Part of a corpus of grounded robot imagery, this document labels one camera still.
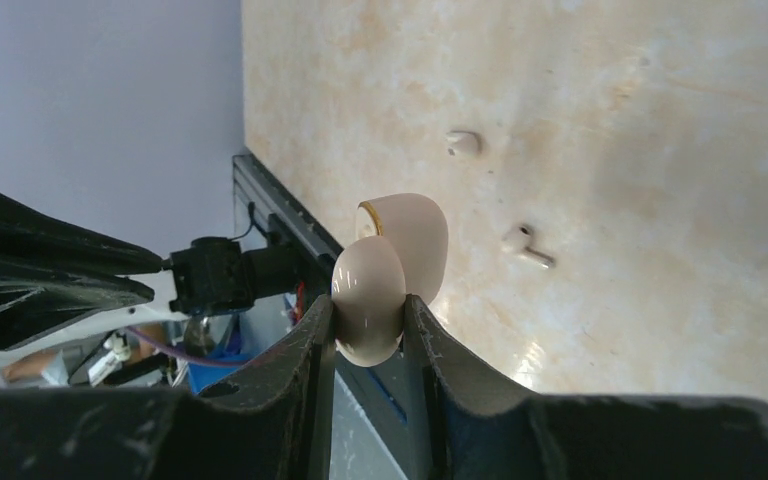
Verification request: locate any white earbud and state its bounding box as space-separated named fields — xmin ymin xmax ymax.
xmin=445 ymin=131 xmax=482 ymax=157
xmin=501 ymin=225 xmax=555 ymax=269

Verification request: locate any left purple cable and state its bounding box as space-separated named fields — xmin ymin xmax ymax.
xmin=125 ymin=324 xmax=253 ymax=370

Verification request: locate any beige earbud charging case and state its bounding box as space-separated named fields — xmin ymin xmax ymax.
xmin=331 ymin=193 xmax=449 ymax=368

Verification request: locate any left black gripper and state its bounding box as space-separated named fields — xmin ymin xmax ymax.
xmin=0 ymin=193 xmax=162 ymax=351

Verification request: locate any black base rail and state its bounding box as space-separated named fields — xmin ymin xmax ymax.
xmin=168 ymin=153 xmax=418 ymax=480

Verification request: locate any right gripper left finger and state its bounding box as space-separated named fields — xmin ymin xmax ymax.
xmin=0 ymin=295 xmax=335 ymax=479

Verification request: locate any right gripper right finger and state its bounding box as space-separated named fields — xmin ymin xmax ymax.
xmin=403 ymin=295 xmax=768 ymax=479

